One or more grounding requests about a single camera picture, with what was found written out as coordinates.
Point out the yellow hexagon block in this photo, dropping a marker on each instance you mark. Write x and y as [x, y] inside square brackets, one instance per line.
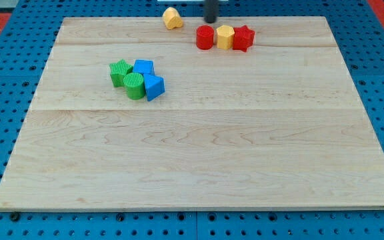
[225, 35]

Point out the wooden board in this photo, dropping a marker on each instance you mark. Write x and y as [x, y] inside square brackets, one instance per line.
[280, 127]

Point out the blue triangle block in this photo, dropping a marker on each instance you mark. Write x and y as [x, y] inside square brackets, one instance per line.
[154, 86]

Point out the green cylinder block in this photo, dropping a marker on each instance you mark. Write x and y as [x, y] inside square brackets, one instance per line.
[134, 86]

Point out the blue cube block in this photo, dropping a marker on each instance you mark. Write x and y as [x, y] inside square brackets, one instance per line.
[143, 66]

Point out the red cylinder block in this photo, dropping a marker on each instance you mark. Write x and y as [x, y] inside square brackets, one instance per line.
[204, 37]

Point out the green star block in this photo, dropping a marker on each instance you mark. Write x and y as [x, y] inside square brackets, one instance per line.
[118, 71]

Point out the red star block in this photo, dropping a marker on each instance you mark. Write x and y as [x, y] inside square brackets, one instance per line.
[243, 38]

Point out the yellow heart block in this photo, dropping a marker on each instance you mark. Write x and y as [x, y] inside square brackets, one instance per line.
[172, 18]

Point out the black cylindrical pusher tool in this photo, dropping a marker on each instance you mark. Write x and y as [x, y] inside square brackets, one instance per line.
[210, 10]

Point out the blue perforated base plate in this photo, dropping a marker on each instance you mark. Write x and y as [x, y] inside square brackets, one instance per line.
[25, 44]

